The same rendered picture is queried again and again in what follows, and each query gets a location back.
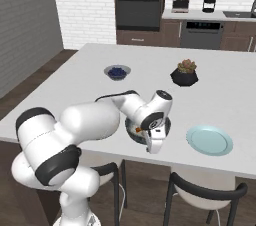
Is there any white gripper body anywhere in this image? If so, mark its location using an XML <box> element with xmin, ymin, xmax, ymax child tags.
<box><xmin>145</xmin><ymin>128</ymin><xmax>167</xmax><ymax>155</ymax></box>

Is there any dark wall oven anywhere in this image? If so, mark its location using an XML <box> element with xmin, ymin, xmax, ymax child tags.
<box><xmin>114</xmin><ymin>0</ymin><xmax>166</xmax><ymax>33</ymax></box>

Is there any brown base cupboard run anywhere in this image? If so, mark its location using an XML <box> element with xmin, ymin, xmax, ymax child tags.
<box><xmin>116</xmin><ymin>18</ymin><xmax>256</xmax><ymax>53</ymax></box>

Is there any grey bowl with blue pattern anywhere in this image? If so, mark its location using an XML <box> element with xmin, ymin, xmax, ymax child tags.
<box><xmin>103</xmin><ymin>64</ymin><xmax>132</xmax><ymax>81</ymax></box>

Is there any succulent in black pot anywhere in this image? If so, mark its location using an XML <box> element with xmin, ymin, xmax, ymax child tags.
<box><xmin>169</xmin><ymin>58</ymin><xmax>200</xmax><ymax>87</ymax></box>

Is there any dark sink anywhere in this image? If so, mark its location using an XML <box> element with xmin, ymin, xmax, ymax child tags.
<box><xmin>222</xmin><ymin>10</ymin><xmax>256</xmax><ymax>20</ymax></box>

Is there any light blue plate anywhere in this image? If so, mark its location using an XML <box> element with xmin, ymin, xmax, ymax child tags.
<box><xmin>185</xmin><ymin>124</ymin><xmax>234</xmax><ymax>157</ymax></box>

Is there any dark grey dishwasher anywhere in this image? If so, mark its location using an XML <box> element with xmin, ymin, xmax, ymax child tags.
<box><xmin>179</xmin><ymin>19</ymin><xmax>225</xmax><ymax>51</ymax></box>

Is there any black and white chair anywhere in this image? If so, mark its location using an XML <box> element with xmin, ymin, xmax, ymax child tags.
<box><xmin>78</xmin><ymin>159</ymin><xmax>129</xmax><ymax>226</ymax></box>
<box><xmin>162</xmin><ymin>165</ymin><xmax>249</xmax><ymax>226</ymax></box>

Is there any dark round plate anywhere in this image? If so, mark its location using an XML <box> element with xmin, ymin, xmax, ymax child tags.
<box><xmin>124</xmin><ymin>115</ymin><xmax>172</xmax><ymax>146</ymax></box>

